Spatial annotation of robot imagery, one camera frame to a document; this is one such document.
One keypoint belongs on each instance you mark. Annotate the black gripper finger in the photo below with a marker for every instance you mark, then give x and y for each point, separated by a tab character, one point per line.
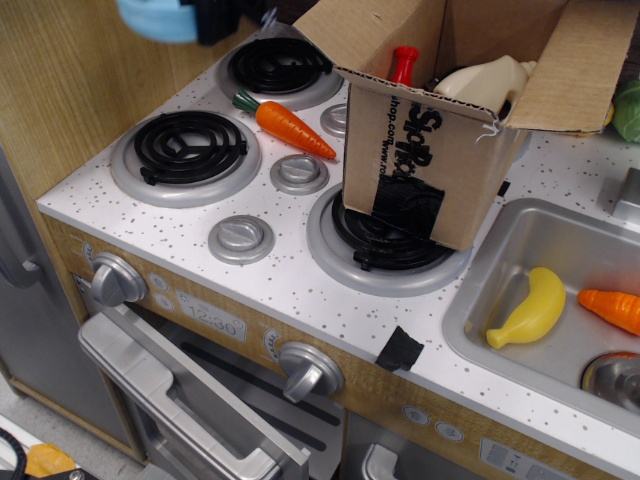
217	19

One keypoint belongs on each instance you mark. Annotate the light blue plastic bowl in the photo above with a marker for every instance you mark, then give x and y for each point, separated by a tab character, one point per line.
166	21

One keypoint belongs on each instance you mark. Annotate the black back left burner coil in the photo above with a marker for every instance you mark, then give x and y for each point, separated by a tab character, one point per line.
278	66

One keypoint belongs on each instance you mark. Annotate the orange toy carrot on stove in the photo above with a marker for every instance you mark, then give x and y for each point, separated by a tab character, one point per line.
278	121

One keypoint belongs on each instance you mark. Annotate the grey stovetop knob back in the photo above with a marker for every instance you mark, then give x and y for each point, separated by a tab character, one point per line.
333	120

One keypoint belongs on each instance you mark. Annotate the grey stovetop knob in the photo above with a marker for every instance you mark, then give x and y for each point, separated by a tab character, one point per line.
240	240
299	174
333	120

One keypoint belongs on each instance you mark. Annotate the grey stovetop knob middle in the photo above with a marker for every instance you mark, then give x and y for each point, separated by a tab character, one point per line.
299	174

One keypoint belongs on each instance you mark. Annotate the red toy bottle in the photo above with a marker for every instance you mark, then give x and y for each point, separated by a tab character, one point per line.
405	58

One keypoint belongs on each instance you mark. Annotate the grey stovetop knob front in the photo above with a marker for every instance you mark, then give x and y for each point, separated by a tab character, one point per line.
240	240

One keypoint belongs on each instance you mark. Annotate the brown cardboard box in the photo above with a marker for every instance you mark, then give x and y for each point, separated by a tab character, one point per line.
433	165

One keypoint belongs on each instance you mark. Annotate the black front right burner coil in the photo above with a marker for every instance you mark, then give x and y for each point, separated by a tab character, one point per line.
377	245

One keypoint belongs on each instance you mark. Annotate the cream toy milk jug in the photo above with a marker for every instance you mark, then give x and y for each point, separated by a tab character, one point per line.
489	85

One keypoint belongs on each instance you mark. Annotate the silver oven dial left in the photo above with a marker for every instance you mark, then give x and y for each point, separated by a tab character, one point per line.
115	281

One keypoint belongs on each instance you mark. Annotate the silver oven dial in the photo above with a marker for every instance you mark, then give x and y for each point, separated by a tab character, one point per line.
115	281
308	371

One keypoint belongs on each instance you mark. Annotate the silver oven dial right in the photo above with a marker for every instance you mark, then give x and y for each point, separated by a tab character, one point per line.
308	371

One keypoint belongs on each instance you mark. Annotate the silver toy sink basin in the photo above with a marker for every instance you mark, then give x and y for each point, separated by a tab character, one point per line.
585	253

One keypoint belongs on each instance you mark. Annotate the grey toy fridge door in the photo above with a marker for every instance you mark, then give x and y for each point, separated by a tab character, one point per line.
40	352

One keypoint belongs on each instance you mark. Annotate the black tape piece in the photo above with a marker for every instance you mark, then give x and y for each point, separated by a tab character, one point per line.
400	352

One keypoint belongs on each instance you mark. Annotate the green toy cabbage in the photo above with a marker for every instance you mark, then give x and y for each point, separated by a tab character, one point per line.
627	110

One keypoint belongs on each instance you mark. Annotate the yellow toy banana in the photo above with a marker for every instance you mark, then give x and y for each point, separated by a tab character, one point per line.
536	315

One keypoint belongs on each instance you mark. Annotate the grey toy faucet base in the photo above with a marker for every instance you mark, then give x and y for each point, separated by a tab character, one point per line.
619	197

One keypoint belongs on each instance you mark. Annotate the orange cloth on floor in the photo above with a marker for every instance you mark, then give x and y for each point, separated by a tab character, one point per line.
46	459

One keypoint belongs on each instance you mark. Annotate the orange toy carrot in sink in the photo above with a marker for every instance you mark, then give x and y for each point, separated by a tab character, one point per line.
616	308

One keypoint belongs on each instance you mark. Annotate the silver pot in sink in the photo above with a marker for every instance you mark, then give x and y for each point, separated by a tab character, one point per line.
614	377

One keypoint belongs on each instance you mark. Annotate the silver oven door handle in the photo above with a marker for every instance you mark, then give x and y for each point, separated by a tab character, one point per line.
205	431

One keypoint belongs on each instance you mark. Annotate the silver lower cabinet handle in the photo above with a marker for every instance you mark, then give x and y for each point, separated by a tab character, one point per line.
379	463

